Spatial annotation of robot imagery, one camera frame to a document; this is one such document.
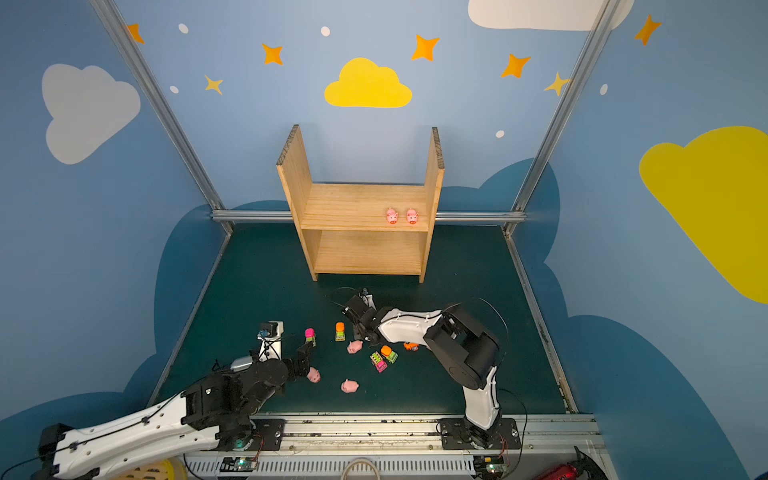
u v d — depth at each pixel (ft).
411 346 2.89
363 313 2.40
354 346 2.88
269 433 2.48
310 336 2.95
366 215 2.86
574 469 2.23
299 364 2.25
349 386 2.67
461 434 2.44
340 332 2.96
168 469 2.13
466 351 1.61
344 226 2.77
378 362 2.76
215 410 1.71
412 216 2.76
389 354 2.82
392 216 2.74
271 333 2.10
